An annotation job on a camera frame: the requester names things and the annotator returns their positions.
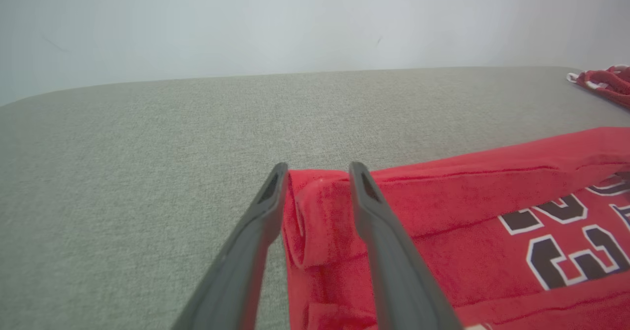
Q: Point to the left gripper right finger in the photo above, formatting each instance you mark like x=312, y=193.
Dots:
x=398, y=271

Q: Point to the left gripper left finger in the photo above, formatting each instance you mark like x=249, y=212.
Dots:
x=241, y=261

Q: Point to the red jersey with black lettering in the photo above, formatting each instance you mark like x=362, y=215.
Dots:
x=467, y=207

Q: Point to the red shorts with white stripe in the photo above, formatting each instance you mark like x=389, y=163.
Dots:
x=608, y=84

